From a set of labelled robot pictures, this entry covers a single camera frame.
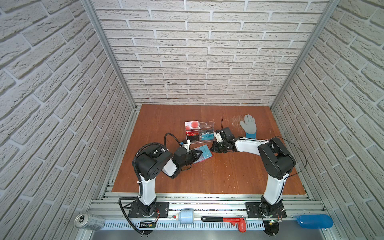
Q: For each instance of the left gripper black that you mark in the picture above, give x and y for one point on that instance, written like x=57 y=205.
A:
x=193 y=152

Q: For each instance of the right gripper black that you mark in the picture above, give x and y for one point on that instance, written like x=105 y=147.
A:
x=214 y=146

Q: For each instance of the red leather card holder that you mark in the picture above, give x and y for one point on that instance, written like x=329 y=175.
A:
x=199 y=154

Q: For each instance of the clear acrylic card display stand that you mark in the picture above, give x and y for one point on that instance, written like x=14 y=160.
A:
x=203 y=125

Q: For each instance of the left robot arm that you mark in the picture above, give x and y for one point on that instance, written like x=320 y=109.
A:
x=153 y=159

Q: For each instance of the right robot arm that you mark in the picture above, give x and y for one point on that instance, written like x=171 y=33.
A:
x=276 y=158

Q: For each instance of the black logo Vip card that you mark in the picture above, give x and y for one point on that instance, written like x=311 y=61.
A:
x=207 y=131

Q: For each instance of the teal VIP card in stand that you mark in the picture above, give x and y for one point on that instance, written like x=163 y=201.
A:
x=207 y=137

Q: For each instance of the red VIP card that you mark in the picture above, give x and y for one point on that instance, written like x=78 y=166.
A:
x=192 y=133

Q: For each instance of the red white patterned card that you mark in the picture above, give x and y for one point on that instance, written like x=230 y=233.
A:
x=192 y=125

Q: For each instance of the grey work glove blue cuff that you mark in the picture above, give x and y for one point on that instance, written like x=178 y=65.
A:
x=249 y=126

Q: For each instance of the red black pipe wrench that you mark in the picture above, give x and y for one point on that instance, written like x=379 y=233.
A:
x=239 y=222

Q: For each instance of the blue plastic case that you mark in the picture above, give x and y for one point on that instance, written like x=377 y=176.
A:
x=315 y=221

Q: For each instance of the silver drink can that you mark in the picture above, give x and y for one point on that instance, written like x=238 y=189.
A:
x=89 y=222

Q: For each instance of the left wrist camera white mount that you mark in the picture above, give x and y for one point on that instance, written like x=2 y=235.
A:
x=186 y=144

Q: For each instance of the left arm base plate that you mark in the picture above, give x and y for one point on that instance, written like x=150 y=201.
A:
x=138 y=210

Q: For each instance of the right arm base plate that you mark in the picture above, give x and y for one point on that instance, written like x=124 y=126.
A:
x=265 y=210

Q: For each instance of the aluminium rail frame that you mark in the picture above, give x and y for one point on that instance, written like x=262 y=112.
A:
x=114 y=208

